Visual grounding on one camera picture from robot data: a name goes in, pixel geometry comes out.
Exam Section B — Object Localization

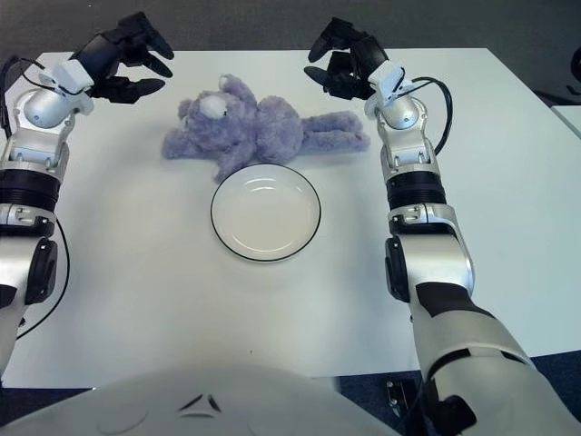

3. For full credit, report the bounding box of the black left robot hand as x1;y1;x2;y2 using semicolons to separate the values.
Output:
72;13;176;104

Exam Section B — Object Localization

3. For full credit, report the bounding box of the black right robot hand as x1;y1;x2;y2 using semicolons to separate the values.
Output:
303;16;390;102

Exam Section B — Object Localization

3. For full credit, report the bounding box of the purple plush doll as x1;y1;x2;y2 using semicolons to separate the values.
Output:
162;74;371;183

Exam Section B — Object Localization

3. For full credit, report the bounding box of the white plate with black rim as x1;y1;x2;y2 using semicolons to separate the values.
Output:
210;163;324;263

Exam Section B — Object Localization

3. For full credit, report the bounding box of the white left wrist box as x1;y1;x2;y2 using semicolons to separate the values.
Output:
38;58;95;96

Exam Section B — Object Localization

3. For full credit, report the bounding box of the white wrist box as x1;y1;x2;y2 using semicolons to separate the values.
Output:
38;58;95;96
368;63;410;104

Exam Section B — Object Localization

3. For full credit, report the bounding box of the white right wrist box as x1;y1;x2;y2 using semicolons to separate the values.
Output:
368;63;410;104

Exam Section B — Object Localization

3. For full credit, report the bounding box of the white neighbouring table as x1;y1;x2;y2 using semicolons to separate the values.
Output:
554;104;581;140

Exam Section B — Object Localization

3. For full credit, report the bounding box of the black metal table hinge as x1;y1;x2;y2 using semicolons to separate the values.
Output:
385;375;421;436

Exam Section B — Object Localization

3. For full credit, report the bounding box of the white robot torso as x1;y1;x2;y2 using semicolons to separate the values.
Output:
0;349;405;436

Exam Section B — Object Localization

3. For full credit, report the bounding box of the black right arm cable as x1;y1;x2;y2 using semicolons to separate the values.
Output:
410;77;455;155

